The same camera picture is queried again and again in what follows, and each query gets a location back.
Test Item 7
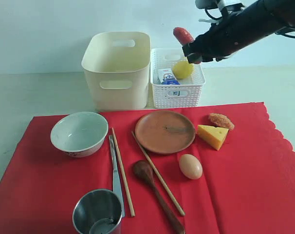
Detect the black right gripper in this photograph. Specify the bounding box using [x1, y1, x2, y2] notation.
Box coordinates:
[182, 9, 259, 64]

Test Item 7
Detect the red sausage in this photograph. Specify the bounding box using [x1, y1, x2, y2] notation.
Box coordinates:
[173, 27, 201, 56]

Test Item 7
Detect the yellow lemon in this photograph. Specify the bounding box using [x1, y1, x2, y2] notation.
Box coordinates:
[172, 60, 194, 79]

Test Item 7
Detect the blue white milk carton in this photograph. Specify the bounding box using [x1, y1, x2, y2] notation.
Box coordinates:
[158, 68, 180, 85]

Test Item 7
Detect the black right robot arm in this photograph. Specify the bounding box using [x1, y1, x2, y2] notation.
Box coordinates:
[182, 0, 295, 63]

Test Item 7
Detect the fried breaded nugget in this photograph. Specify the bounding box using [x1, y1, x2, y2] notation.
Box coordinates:
[208, 113, 235, 130]

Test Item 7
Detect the cream plastic storage bin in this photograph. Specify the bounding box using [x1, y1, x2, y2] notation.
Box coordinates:
[81, 32, 151, 110]

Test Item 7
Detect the brown round plate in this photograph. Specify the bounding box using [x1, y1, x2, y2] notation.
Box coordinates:
[134, 110, 196, 155]

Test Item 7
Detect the yellow cheese wedge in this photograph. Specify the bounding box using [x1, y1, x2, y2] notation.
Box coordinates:
[197, 125, 229, 151]

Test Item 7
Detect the brown egg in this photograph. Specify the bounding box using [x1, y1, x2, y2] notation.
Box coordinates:
[179, 154, 203, 180]

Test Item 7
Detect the dark wooden spoon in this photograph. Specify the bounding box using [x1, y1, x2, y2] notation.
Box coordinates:
[132, 160, 185, 234]

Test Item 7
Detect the red table cloth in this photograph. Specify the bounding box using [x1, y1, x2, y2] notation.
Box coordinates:
[0, 102, 295, 234]

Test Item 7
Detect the white ceramic bowl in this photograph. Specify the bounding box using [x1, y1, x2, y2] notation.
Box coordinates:
[50, 112, 109, 158]

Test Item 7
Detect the right wooden chopstick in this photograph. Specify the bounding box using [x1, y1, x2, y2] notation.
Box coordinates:
[131, 131, 185, 216]

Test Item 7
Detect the wooden chopstick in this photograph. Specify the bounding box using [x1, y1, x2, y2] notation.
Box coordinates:
[131, 131, 185, 216]
[111, 128, 135, 217]

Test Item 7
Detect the metal table knife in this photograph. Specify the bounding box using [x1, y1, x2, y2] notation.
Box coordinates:
[109, 135, 125, 217]

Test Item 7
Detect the left wooden chopstick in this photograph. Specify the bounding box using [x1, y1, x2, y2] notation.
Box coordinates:
[111, 128, 135, 217]

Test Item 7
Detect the stainless steel cup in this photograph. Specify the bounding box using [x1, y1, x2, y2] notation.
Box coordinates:
[72, 189, 123, 234]

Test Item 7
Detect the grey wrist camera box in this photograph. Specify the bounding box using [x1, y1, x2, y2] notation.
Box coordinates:
[195, 0, 244, 12]

